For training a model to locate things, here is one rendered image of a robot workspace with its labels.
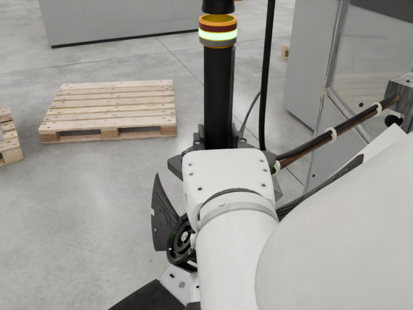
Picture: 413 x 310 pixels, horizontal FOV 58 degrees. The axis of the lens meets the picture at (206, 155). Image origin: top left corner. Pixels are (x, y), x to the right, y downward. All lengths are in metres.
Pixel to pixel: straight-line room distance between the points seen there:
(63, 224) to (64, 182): 0.48
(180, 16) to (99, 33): 1.29
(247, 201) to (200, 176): 0.08
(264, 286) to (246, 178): 0.25
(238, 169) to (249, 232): 0.11
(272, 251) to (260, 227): 0.17
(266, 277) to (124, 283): 2.11
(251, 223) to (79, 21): 5.76
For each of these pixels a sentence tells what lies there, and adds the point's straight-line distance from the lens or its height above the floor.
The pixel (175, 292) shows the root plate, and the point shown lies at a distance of 0.83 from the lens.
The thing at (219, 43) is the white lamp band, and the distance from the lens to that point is 0.43.
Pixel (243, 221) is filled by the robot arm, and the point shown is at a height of 1.55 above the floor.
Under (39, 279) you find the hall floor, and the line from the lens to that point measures 2.42.
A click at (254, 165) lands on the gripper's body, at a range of 0.42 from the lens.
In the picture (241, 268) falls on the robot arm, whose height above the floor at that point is 1.54.
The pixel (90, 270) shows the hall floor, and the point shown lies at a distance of 2.37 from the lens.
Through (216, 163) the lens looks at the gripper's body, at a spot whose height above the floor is 1.53.
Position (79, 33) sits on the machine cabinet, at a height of 0.18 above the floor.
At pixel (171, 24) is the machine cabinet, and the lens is 6.31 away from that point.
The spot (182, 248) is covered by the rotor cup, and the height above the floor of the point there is 1.22.
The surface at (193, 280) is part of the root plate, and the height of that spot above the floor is 1.19.
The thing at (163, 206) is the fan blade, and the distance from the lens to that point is 0.97.
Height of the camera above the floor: 1.77
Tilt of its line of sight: 34 degrees down
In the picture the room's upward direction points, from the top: straight up
